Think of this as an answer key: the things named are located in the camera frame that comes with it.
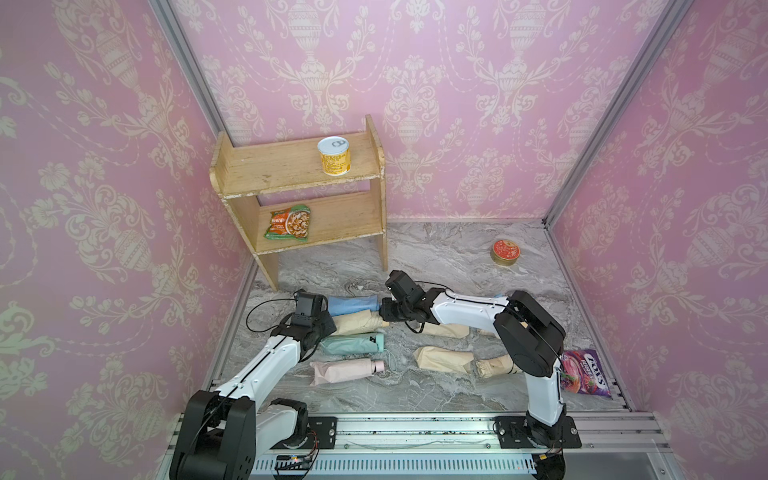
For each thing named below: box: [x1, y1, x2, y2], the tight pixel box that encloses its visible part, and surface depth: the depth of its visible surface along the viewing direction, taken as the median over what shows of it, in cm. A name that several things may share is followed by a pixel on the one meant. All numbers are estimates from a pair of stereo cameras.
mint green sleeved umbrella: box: [320, 333, 385, 356], surface depth 87 cm
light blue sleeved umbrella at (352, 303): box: [328, 295, 380, 316], surface depth 93 cm
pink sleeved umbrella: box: [309, 358, 385, 386], surface depth 81 cm
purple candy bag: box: [560, 349, 612, 398], surface depth 81 cm
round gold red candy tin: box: [490, 239, 521, 266], surface depth 109 cm
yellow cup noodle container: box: [318, 136, 351, 177], surface depth 72 cm
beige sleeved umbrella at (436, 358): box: [413, 346, 474, 375], surface depth 84 cm
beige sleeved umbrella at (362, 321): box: [331, 309, 390, 336], surface depth 91 cm
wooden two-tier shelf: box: [209, 114, 389, 292], surface depth 81 cm
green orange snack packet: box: [264, 204, 311, 241], surface depth 91 cm
